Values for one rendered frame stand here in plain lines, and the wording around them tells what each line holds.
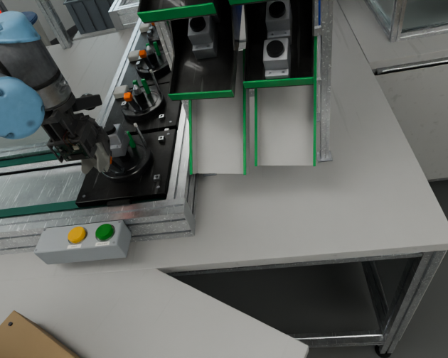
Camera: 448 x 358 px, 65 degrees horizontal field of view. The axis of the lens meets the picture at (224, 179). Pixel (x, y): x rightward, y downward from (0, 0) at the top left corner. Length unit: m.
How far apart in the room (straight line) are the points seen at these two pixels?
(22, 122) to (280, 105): 0.53
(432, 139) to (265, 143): 1.04
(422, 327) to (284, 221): 0.99
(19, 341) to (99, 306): 0.16
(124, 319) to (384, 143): 0.80
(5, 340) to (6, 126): 0.50
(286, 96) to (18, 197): 0.82
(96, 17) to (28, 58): 2.23
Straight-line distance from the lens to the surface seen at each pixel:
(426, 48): 1.47
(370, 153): 1.02
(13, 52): 0.66
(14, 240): 1.07
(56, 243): 0.92
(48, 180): 1.17
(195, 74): 0.74
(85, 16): 2.91
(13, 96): 0.51
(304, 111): 0.81
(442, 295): 1.81
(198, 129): 0.84
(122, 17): 2.07
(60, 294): 0.97
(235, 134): 0.81
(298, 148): 0.81
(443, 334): 1.74
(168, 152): 0.96
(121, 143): 0.91
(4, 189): 1.26
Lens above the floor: 1.58
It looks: 47 degrees down
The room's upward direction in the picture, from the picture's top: 17 degrees counter-clockwise
